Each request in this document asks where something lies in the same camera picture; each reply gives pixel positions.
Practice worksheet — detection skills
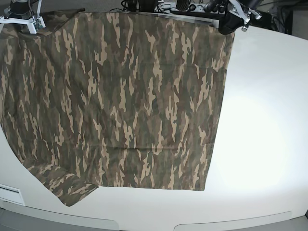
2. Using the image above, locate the power strip with cables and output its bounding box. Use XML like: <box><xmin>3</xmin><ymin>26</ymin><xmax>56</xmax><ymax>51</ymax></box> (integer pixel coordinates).
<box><xmin>154</xmin><ymin>0</ymin><xmax>228</xmax><ymax>17</ymax></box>

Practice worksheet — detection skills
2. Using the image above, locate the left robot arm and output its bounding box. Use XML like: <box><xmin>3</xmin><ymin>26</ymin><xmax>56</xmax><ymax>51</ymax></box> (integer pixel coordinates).
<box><xmin>218</xmin><ymin>0</ymin><xmax>262</xmax><ymax>35</ymax></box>

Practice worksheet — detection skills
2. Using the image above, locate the black equipment box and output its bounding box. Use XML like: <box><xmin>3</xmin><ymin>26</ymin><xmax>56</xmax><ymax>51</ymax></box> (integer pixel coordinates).
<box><xmin>250</xmin><ymin>12</ymin><xmax>278</xmax><ymax>31</ymax></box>

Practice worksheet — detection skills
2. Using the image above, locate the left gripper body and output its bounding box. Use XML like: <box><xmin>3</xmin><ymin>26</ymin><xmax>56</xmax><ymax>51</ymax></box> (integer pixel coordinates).
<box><xmin>218</xmin><ymin>0</ymin><xmax>262</xmax><ymax>35</ymax></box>

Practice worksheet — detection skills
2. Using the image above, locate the camouflage T-shirt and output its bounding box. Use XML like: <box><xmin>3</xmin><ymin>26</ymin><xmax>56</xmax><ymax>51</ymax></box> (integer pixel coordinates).
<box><xmin>0</xmin><ymin>10</ymin><xmax>234</xmax><ymax>206</ymax></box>

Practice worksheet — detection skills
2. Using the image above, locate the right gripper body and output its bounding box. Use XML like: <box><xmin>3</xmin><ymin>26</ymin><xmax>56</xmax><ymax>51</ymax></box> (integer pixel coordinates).
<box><xmin>0</xmin><ymin>0</ymin><xmax>42</xmax><ymax>31</ymax></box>

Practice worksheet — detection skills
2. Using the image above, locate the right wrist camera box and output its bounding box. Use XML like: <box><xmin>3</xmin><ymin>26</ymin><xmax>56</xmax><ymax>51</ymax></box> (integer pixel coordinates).
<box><xmin>27</xmin><ymin>16</ymin><xmax>46</xmax><ymax>34</ymax></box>

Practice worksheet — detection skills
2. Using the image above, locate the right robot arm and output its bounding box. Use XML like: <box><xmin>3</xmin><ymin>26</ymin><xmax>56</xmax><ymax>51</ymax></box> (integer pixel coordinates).
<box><xmin>0</xmin><ymin>0</ymin><xmax>46</xmax><ymax>34</ymax></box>

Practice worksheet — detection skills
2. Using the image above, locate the white label plate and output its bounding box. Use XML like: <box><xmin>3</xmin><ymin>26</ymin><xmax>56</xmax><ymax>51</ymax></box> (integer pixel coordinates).
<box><xmin>0</xmin><ymin>184</ymin><xmax>25</xmax><ymax>206</ymax></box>

